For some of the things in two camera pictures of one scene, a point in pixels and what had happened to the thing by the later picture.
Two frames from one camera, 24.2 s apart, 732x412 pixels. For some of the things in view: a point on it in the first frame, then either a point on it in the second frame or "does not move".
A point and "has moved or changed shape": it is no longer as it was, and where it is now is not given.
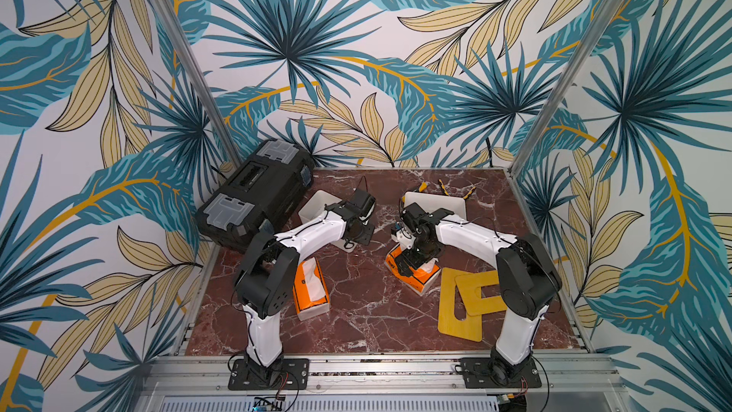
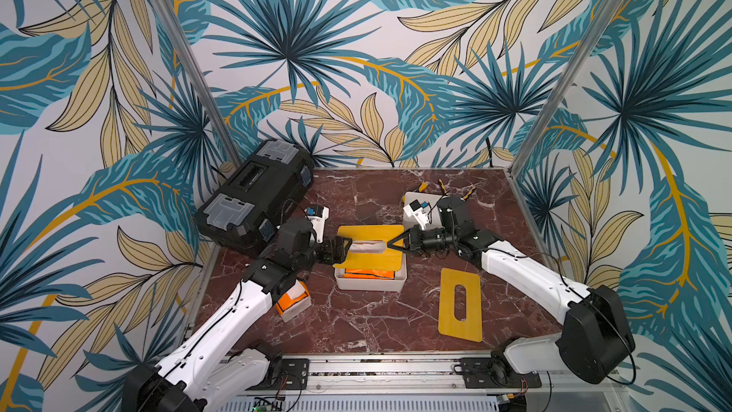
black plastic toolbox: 261,195 does not move
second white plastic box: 434,201 does not move
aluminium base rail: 378,376 does not move
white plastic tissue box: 315,204 → 396,285
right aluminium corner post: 613,1 does not move
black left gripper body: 364,235 → 324,253
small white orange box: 310,290 has moved or changed shape
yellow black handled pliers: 470,192 does not move
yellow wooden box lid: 468,329 → 392,258
